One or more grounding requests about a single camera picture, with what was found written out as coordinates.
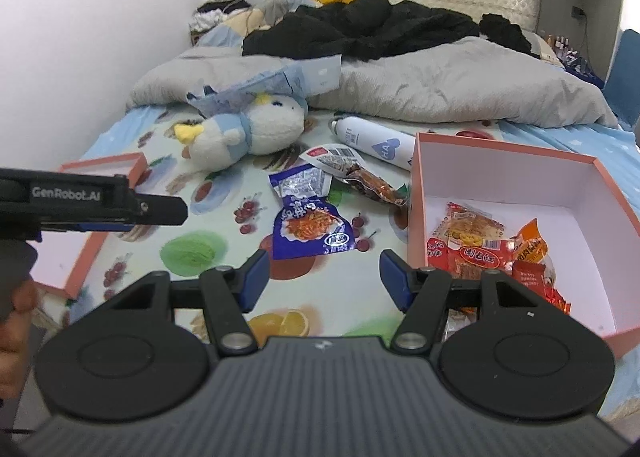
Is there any white and blue penguin plush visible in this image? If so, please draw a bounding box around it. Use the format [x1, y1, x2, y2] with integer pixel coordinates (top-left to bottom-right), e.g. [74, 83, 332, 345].
[172, 91, 310, 174]

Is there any pink cardboard box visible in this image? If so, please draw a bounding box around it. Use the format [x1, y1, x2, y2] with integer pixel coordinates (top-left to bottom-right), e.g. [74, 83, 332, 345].
[406, 131, 640, 362]

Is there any small black garment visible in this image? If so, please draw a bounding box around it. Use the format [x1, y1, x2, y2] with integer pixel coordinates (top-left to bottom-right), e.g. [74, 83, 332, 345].
[479, 12, 536, 59]

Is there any orange snack packet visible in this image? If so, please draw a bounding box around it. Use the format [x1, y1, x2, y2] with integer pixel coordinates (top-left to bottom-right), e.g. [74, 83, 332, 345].
[509, 218, 557, 265]

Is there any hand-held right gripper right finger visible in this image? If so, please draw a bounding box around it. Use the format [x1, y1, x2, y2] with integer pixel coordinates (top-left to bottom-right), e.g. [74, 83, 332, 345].
[379, 249, 540, 354]

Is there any clear snack packet white label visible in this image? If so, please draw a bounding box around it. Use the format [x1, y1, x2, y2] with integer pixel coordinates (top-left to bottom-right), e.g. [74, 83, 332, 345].
[298, 144, 408, 207]

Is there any fruit printed bed sheet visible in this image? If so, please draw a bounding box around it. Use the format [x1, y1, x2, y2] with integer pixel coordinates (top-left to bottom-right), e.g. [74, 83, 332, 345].
[30, 104, 640, 433]

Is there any white bottle with blue heart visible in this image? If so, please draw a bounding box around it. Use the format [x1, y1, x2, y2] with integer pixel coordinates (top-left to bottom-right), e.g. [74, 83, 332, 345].
[327, 116, 418, 171]

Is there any pile of folded clothes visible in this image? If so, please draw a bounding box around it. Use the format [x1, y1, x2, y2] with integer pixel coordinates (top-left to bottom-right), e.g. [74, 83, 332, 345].
[188, 0, 267, 47]

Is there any red clear snack packet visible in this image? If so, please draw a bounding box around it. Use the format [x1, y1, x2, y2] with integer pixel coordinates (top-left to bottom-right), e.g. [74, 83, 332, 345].
[426, 236, 517, 284]

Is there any blue snack packet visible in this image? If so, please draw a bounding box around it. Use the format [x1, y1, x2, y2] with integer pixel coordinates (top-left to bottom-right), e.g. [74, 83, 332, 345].
[268, 164, 357, 261]

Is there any person's left hand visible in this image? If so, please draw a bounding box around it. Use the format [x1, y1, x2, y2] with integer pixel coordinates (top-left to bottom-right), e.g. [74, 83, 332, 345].
[0, 281, 40, 402]

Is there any group of small bottles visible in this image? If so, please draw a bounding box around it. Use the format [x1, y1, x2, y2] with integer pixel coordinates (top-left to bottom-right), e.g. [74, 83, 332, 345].
[546, 34, 593, 74]

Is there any grey blanket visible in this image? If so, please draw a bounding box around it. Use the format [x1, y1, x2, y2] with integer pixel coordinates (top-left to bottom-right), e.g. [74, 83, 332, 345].
[125, 34, 620, 130]

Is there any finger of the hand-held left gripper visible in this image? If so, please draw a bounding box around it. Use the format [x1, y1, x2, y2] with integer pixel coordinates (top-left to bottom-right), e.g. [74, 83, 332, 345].
[39, 220, 137, 235]
[127, 194, 189, 227]

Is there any shiny red snack packet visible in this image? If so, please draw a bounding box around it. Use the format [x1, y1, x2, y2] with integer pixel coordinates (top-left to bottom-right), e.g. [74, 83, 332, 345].
[511, 259, 572, 316]

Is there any black clothing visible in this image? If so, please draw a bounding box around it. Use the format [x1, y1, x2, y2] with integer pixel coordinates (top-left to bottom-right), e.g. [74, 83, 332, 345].
[241, 0, 485, 64]

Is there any pink box lid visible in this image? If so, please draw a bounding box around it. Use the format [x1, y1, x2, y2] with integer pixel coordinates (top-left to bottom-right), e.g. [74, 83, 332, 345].
[30, 152, 152, 302]

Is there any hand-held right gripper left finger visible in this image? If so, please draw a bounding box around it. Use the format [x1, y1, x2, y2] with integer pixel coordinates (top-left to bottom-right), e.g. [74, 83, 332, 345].
[107, 249, 272, 355]

